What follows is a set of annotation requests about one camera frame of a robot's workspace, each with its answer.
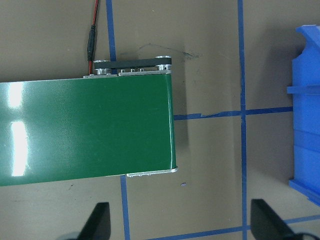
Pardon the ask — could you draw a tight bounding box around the blue plastic bin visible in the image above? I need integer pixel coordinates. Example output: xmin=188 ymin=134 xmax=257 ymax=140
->
xmin=287 ymin=25 xmax=320 ymax=205

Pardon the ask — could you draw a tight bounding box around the red black power cable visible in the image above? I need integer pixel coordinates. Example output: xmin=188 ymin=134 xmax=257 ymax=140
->
xmin=86 ymin=0 xmax=100 ymax=75

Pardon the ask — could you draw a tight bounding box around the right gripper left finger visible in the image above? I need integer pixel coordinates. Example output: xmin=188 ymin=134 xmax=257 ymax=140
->
xmin=76 ymin=202 xmax=111 ymax=240

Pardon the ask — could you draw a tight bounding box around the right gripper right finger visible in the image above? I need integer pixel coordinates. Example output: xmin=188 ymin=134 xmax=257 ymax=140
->
xmin=250 ymin=199 xmax=300 ymax=240

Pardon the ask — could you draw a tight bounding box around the green conveyor belt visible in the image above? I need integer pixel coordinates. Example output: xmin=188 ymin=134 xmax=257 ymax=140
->
xmin=0 ymin=55 xmax=178 ymax=186

